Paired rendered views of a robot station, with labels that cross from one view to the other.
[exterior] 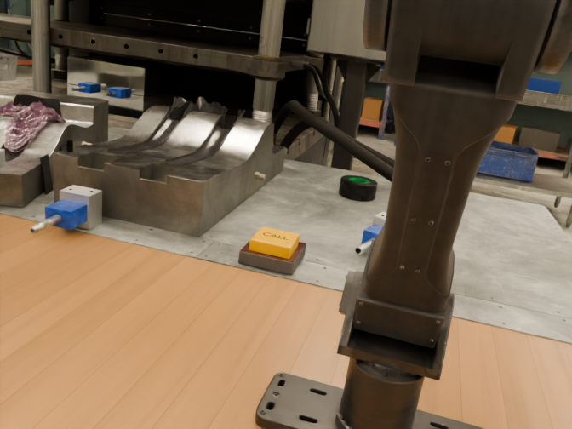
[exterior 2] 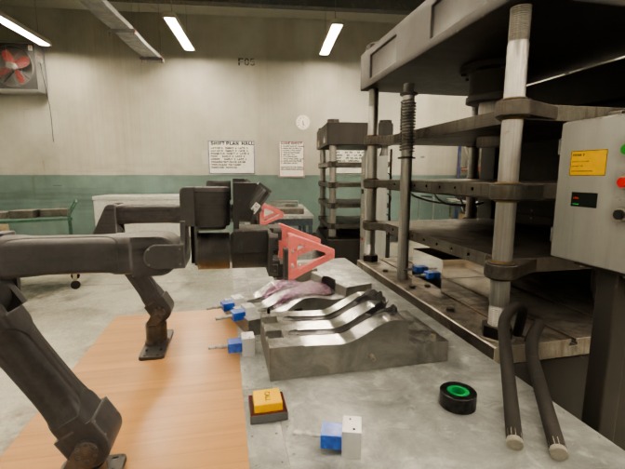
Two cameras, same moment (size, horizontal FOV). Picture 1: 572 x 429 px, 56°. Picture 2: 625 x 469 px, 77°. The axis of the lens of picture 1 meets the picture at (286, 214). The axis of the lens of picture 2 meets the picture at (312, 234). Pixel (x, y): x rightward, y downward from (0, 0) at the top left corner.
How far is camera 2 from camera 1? 0.91 m
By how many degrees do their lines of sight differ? 64
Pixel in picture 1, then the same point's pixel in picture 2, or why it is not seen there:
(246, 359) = (141, 443)
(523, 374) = not seen: outside the picture
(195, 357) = (138, 428)
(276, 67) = (498, 270)
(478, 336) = not seen: outside the picture
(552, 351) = not seen: outside the picture
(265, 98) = (494, 295)
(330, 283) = (255, 442)
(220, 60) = (481, 258)
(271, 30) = (498, 239)
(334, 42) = (572, 249)
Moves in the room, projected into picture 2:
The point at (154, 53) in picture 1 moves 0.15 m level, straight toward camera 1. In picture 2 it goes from (448, 249) to (428, 254)
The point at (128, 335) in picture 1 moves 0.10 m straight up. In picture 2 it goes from (147, 407) to (144, 365)
